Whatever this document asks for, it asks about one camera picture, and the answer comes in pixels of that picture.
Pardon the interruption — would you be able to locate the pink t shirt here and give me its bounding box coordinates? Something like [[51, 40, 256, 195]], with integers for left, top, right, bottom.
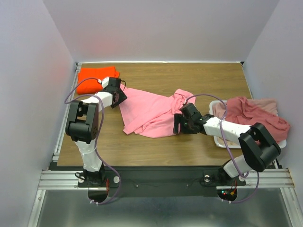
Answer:
[[119, 88, 193, 139]]

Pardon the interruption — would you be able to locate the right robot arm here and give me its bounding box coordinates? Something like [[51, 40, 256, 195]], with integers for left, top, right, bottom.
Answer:
[[173, 103, 281, 184]]

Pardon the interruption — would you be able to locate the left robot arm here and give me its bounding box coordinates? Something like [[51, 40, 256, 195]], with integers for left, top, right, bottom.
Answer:
[[64, 77, 127, 186]]

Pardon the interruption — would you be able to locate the folded orange t shirt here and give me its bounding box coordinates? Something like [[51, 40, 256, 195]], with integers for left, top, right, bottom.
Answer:
[[76, 66, 120, 95]]

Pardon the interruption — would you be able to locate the pale mauve t shirt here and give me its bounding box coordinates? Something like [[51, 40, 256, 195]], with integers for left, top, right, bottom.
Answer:
[[209, 98, 278, 118]]

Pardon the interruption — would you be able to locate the white plastic tray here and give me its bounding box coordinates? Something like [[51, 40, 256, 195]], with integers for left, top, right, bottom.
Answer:
[[209, 100, 287, 149]]

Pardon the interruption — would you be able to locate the dark rose t shirt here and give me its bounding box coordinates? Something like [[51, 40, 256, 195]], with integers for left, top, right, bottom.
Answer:
[[226, 96, 290, 142]]

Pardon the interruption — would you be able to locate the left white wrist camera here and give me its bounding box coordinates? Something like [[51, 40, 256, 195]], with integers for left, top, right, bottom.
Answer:
[[97, 77, 110, 88]]

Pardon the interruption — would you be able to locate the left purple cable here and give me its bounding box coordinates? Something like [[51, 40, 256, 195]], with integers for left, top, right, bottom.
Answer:
[[64, 77, 122, 206]]

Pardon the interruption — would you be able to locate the purple cable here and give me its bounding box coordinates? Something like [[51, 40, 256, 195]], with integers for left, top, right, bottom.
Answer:
[[183, 94, 260, 204], [64, 77, 122, 206]]

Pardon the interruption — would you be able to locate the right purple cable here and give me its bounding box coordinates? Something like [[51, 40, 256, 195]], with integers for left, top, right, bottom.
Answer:
[[183, 94, 260, 204]]

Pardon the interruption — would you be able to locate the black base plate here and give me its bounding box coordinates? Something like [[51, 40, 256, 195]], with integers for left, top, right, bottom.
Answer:
[[78, 166, 246, 197]]

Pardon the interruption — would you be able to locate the aluminium frame rail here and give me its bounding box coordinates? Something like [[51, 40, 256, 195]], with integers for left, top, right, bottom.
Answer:
[[37, 61, 296, 190]]

